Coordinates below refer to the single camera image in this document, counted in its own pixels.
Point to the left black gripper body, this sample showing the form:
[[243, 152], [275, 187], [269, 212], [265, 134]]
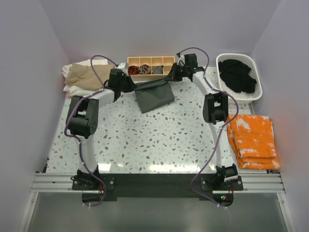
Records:
[[125, 85]]

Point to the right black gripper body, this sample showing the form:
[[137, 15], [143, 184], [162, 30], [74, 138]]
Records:
[[182, 70]]

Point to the dark grey t-shirt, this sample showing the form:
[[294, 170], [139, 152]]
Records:
[[153, 94]]

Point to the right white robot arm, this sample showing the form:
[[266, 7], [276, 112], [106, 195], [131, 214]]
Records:
[[215, 113]]

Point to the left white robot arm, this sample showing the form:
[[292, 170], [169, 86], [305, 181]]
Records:
[[83, 116]]

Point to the dark grey folded item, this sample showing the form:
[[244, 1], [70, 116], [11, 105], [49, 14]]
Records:
[[157, 70]]

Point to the orange black rolled item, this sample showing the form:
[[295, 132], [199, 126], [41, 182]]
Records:
[[133, 70]]

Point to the wooden compartment tray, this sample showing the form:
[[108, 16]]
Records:
[[166, 61]]

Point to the brown patterned rolled item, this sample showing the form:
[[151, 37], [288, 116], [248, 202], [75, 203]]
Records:
[[144, 69]]

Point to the beige folded shirt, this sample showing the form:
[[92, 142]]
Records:
[[84, 77]]

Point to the black garment in basket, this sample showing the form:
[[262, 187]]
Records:
[[235, 75]]

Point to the white folded shirt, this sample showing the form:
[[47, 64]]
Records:
[[73, 90]]

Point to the white perforated laundry basket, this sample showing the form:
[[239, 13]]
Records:
[[242, 97]]

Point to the orange tie-dye folded shirt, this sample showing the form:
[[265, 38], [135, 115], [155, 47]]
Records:
[[252, 140]]

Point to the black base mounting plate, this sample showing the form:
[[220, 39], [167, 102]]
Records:
[[111, 187]]

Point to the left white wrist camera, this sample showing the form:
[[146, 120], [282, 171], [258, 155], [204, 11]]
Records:
[[123, 66]]

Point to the aluminium rail frame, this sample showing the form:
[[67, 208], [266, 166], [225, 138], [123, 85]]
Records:
[[252, 183]]

